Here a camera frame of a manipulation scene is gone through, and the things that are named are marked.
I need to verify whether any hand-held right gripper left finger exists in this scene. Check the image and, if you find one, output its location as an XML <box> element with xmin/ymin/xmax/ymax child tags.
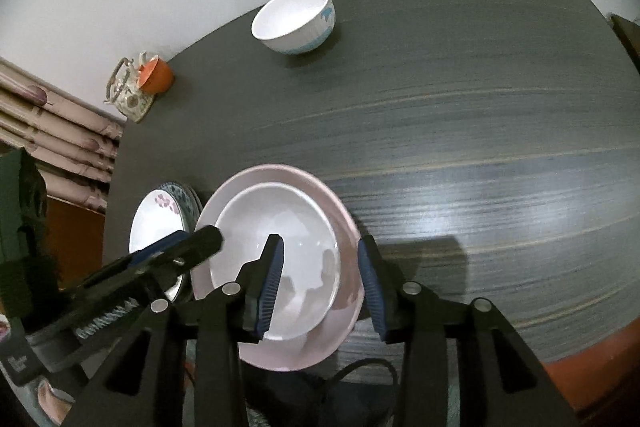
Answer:
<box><xmin>60</xmin><ymin>234</ymin><xmax>286</xmax><ymax>427</ymax></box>

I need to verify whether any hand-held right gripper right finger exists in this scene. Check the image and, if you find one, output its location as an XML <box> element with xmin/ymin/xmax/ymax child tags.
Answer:
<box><xmin>356</xmin><ymin>234</ymin><xmax>581</xmax><ymax>427</ymax></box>

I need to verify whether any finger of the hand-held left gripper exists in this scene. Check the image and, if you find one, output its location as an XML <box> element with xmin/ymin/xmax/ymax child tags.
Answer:
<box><xmin>82</xmin><ymin>230</ymin><xmax>191</xmax><ymax>291</ymax></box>
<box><xmin>142</xmin><ymin>225</ymin><xmax>225</xmax><ymax>294</ymax></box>

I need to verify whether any white plate with pink flowers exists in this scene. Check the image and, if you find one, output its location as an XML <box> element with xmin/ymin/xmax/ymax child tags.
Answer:
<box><xmin>128</xmin><ymin>188</ymin><xmax>196</xmax><ymax>303</ymax></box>

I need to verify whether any blue floral plate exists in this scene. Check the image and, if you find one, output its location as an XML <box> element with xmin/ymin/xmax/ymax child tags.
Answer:
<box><xmin>156</xmin><ymin>180</ymin><xmax>200</xmax><ymax>303</ymax></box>
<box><xmin>180</xmin><ymin>184</ymin><xmax>205</xmax><ymax>230</ymax></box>

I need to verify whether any white bowl with faint flowers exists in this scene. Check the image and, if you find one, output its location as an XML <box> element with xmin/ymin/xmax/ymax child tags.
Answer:
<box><xmin>208</xmin><ymin>183</ymin><xmax>342</xmax><ymax>342</ymax></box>

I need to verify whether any pink bowl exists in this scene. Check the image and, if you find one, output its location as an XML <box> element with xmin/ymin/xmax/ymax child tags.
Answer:
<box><xmin>190</xmin><ymin>163</ymin><xmax>366</xmax><ymax>372</ymax></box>

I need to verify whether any beige patterned curtain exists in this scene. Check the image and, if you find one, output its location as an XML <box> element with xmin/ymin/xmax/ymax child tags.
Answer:
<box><xmin>0</xmin><ymin>57</ymin><xmax>125</xmax><ymax>212</ymax></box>

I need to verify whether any floral ceramic teapot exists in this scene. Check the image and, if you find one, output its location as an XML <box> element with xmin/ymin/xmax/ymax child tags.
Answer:
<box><xmin>103</xmin><ymin>50</ymin><xmax>156</xmax><ymax>124</ymax></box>

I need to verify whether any orange cup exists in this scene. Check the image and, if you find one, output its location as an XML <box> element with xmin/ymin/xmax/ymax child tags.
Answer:
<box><xmin>137</xmin><ymin>57</ymin><xmax>175</xmax><ymax>96</ymax></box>

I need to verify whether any white bowl with blue print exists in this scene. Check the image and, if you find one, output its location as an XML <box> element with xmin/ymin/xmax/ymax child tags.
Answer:
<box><xmin>251</xmin><ymin>0</ymin><xmax>335</xmax><ymax>56</ymax></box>

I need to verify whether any dark brown furniture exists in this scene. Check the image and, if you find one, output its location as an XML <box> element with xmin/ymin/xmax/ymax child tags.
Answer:
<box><xmin>609</xmin><ymin>13</ymin><xmax>640</xmax><ymax>74</ymax></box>

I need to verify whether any black cable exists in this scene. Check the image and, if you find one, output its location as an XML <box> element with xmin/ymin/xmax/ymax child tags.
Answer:
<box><xmin>322</xmin><ymin>355</ymin><xmax>403</xmax><ymax>408</ymax></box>

